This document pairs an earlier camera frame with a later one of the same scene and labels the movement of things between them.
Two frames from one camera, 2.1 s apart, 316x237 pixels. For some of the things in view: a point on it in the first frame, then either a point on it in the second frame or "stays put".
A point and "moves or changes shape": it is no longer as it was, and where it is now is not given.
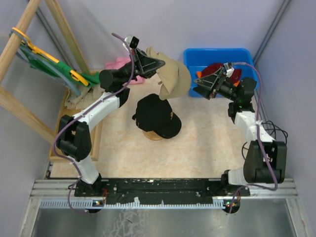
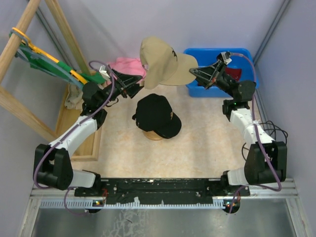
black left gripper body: x=139 y=64 to x=121 y=88
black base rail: x=193 y=191 stays put
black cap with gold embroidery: x=153 y=114 stays put
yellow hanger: x=74 y=74 stays put
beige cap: x=175 y=75 moves or changes shape
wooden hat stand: x=152 y=135 stays put
